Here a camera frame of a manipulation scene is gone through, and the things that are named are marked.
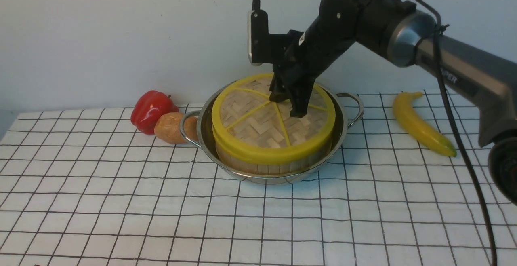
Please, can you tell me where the stainless steel pot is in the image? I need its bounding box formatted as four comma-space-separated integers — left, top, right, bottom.
180, 83, 364, 185

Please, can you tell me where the black right camera cable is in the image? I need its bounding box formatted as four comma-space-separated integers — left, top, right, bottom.
252, 0, 498, 266

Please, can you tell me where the bamboo steamer basket yellow rim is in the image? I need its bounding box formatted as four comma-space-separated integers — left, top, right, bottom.
215, 137, 332, 175

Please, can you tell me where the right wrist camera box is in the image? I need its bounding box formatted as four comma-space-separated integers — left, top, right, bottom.
247, 10, 303, 65

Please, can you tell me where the brown potato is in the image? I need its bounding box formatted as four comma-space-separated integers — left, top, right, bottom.
154, 112, 198, 144

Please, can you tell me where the red bell pepper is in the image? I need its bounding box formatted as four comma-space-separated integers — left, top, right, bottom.
130, 90, 179, 135

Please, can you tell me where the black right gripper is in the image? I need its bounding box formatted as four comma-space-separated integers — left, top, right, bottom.
269, 31, 316, 118

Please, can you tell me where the yellow banana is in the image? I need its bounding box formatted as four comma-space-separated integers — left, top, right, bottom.
393, 91, 457, 157

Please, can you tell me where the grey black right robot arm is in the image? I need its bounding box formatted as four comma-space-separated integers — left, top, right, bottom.
248, 0, 517, 203

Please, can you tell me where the yellow rimmed woven steamer lid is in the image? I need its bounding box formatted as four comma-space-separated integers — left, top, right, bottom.
212, 73, 336, 164

